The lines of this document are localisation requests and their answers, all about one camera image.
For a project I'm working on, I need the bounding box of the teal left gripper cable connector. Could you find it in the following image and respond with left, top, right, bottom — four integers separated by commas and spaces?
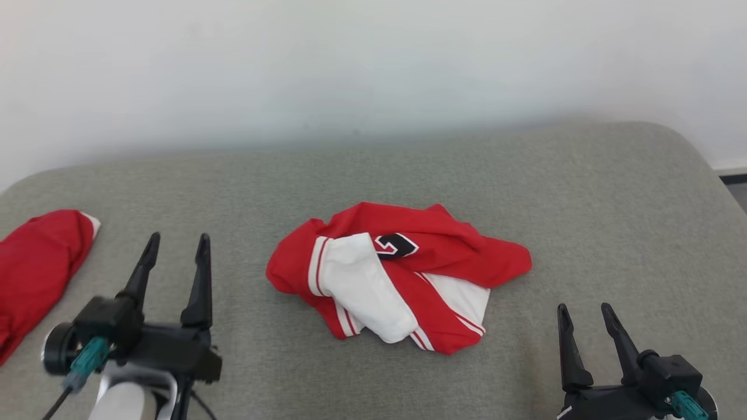
63, 337, 111, 393

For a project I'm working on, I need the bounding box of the red white printed basketball jersey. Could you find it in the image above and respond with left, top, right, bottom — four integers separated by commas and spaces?
266, 202, 533, 356

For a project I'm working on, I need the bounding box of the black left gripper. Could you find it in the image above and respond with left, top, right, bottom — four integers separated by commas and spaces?
43, 232, 223, 384

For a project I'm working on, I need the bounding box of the teal right gripper cable connector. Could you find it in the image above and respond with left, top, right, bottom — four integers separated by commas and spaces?
671, 390, 710, 420

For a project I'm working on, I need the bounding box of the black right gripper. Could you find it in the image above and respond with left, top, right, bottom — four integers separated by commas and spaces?
557, 303, 718, 420

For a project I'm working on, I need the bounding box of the teal gripper cable connector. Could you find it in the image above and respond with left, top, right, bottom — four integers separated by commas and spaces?
63, 337, 111, 393
671, 390, 710, 420

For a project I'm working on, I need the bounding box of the thin black cable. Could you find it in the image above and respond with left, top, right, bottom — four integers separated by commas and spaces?
190, 390, 218, 420
41, 387, 75, 420

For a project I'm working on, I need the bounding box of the plain red white-trimmed garment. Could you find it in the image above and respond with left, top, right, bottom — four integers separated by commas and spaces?
0, 209, 102, 367

